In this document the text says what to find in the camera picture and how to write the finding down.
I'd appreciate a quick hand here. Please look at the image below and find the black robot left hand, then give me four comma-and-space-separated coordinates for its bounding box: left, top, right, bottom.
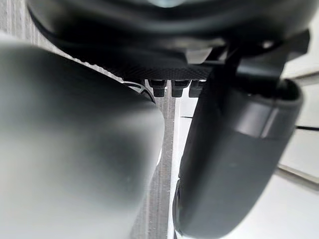
26, 0, 319, 239

